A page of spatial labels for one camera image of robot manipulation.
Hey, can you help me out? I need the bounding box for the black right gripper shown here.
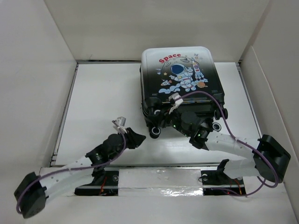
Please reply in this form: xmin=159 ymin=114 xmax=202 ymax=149
xmin=148 ymin=104 xmax=191 ymax=137

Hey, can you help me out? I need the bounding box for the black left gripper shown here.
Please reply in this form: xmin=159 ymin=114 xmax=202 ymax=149
xmin=108 ymin=127 xmax=145 ymax=160

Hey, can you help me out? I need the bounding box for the black suitcase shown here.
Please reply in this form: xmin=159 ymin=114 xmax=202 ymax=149
xmin=140 ymin=46 xmax=228 ymax=139

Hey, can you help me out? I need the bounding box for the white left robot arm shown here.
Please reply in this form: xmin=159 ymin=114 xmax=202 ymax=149
xmin=14 ymin=127 xmax=146 ymax=219

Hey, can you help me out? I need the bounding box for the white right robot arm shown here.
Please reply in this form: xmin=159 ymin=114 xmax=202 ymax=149
xmin=165 ymin=110 xmax=291 ymax=183

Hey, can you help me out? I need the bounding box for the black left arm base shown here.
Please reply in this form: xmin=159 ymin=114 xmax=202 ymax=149
xmin=74 ymin=170 xmax=119 ymax=196

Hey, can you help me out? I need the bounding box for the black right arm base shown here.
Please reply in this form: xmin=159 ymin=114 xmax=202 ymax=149
xmin=198 ymin=159 xmax=246 ymax=196

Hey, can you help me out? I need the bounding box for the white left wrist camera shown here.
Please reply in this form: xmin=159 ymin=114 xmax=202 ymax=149
xmin=112 ymin=117 xmax=127 ymax=133

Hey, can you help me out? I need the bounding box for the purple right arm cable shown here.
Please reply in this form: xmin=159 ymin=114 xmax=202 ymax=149
xmin=179 ymin=91 xmax=278 ymax=196

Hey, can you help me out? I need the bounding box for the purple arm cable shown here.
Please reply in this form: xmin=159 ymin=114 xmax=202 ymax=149
xmin=179 ymin=91 xmax=278 ymax=196
xmin=15 ymin=120 xmax=127 ymax=214

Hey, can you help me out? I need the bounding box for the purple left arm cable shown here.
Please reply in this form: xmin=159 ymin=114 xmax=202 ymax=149
xmin=15 ymin=120 xmax=127 ymax=214

